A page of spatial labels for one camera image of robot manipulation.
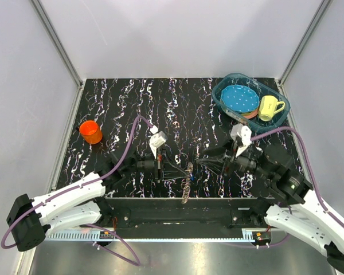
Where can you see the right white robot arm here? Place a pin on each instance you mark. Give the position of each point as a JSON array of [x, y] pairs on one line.
[[321, 230]]

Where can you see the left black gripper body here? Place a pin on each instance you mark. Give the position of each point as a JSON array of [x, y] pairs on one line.
[[145, 166]]

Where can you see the pink plate under blue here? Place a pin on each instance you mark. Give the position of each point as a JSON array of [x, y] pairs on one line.
[[250, 115]]

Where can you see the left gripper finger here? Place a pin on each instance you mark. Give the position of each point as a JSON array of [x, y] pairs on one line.
[[166, 176], [170, 166]]

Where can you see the blue polka dot plate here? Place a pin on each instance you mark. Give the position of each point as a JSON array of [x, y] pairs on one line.
[[239, 98]]

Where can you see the teal transparent plastic basket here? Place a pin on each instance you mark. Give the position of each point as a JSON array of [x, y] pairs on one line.
[[263, 87]]

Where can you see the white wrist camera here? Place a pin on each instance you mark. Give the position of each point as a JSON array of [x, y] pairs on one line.
[[241, 136], [157, 139]]

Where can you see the orange plastic cup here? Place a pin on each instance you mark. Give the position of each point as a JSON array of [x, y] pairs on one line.
[[91, 132]]

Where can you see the yellow ceramic mug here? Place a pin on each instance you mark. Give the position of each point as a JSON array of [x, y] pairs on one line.
[[269, 107]]

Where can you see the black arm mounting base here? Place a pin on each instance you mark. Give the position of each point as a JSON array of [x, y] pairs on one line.
[[226, 213]]

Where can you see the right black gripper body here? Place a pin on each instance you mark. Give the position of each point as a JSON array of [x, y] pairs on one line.
[[244, 162]]

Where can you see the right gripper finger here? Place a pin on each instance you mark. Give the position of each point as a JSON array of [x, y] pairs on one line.
[[214, 151], [214, 165]]

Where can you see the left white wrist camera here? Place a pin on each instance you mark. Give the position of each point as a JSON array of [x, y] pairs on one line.
[[157, 139]]

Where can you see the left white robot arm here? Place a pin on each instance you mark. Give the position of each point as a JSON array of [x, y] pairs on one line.
[[31, 220]]

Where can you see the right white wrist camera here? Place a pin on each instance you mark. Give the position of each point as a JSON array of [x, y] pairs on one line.
[[241, 136]]

